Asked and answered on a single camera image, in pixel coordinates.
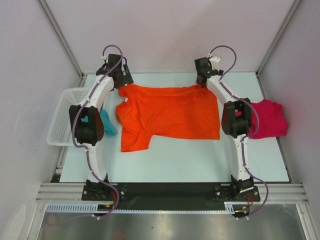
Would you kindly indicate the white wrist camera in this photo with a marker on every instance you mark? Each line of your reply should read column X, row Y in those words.
column 105, row 59
column 215, row 62

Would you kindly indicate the corner frame post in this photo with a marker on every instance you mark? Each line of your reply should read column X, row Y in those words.
column 294, row 7
column 45, row 8

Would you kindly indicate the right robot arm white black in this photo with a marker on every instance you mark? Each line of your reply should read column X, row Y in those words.
column 236, row 122

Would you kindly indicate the aluminium frame rail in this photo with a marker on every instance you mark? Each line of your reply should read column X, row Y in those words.
column 279, row 193

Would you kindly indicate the teal t-shirt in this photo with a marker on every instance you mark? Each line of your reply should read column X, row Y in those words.
column 109, row 128

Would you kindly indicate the white slotted cable duct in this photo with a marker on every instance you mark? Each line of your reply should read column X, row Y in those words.
column 95, row 208

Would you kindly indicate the left corner frame post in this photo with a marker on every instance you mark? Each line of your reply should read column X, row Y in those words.
column 45, row 8

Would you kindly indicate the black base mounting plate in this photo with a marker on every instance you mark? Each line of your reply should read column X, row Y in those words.
column 200, row 196

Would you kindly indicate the right corner frame post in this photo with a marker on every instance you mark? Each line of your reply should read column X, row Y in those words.
column 294, row 7

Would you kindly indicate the white plastic basket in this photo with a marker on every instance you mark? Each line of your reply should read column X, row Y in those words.
column 60, row 132

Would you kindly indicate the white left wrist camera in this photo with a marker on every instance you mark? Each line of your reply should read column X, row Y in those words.
column 105, row 59

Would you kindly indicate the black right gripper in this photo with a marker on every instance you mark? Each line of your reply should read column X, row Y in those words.
column 221, row 72

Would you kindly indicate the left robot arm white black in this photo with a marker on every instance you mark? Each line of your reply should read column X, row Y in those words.
column 87, row 128

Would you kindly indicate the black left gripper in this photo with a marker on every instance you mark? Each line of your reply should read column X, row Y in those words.
column 126, row 79

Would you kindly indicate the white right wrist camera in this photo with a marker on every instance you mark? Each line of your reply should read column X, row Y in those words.
column 215, row 62

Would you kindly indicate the orange t-shirt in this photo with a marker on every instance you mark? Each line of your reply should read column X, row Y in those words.
column 190, row 113

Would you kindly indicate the magenta folded t-shirt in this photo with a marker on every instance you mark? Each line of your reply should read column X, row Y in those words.
column 272, row 122

